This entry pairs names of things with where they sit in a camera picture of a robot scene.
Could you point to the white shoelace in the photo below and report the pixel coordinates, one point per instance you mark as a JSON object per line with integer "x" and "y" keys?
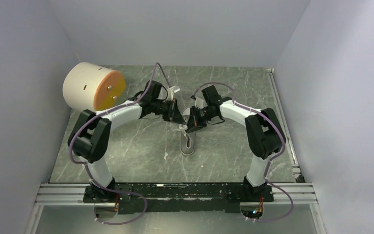
{"x": 181, "y": 128}

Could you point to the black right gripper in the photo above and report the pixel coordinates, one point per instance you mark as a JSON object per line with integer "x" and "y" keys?
{"x": 194, "y": 122}

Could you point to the aluminium frame rail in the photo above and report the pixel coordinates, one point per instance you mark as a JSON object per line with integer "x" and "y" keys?
{"x": 71, "y": 194}

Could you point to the grey canvas sneaker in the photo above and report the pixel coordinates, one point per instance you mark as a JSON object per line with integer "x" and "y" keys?
{"x": 187, "y": 146}

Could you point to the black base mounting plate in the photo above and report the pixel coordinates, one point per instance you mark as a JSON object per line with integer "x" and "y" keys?
{"x": 175, "y": 197}

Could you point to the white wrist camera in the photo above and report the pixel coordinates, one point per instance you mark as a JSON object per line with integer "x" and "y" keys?
{"x": 171, "y": 91}
{"x": 198, "y": 102}

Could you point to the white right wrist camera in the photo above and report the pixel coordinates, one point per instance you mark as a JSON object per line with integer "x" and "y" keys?
{"x": 198, "y": 102}

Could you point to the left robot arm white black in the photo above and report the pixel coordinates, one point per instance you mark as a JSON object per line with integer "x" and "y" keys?
{"x": 89, "y": 138}

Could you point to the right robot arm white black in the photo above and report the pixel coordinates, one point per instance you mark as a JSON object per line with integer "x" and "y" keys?
{"x": 265, "y": 136}

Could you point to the cream cylinder with orange face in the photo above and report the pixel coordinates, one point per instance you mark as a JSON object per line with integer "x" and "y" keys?
{"x": 92, "y": 87}

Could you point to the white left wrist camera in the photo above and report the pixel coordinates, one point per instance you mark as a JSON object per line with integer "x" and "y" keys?
{"x": 171, "y": 91}

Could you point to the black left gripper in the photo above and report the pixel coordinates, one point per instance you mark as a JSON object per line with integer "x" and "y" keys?
{"x": 173, "y": 114}

